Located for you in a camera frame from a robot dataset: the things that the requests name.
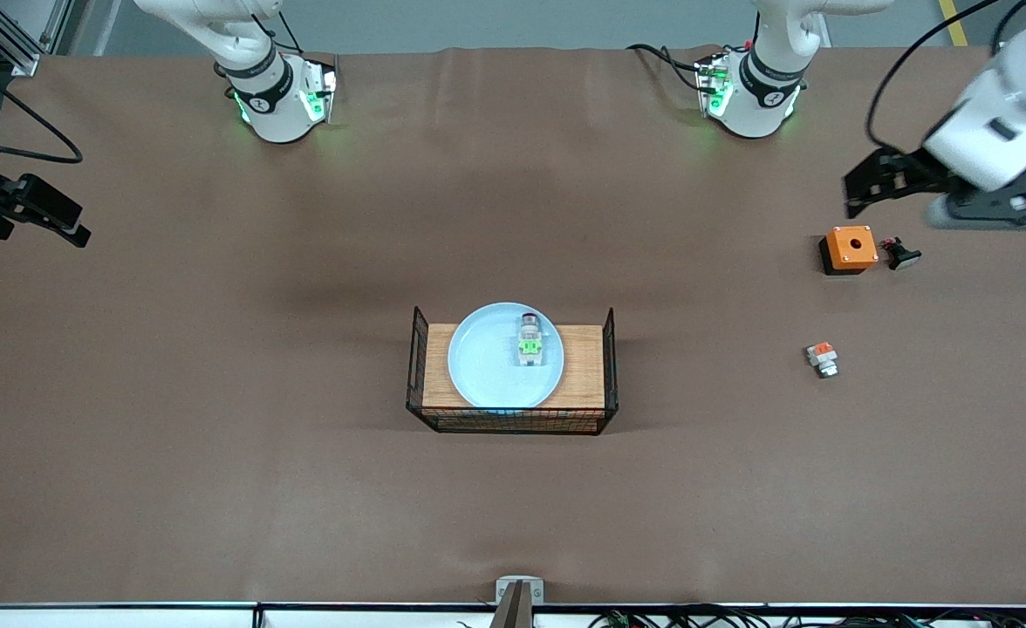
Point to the aluminium frame profile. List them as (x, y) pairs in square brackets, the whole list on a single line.
[(16, 39)]

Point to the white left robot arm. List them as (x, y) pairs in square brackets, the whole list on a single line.
[(766, 87)]

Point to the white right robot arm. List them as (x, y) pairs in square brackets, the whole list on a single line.
[(269, 105)]

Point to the red button green contact block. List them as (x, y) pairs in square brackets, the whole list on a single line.
[(529, 344)]

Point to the white button orange contact block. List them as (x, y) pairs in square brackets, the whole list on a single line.
[(823, 358)]

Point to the light blue round plate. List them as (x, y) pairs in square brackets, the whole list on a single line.
[(487, 358)]

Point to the wooden board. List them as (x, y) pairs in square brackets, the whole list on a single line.
[(584, 366)]

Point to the black square push button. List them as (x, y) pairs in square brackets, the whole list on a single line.
[(901, 255)]

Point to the orange button enclosure box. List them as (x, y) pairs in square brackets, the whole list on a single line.
[(851, 247)]

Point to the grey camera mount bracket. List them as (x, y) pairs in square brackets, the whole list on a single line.
[(519, 593)]

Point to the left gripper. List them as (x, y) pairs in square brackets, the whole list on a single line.
[(913, 171)]

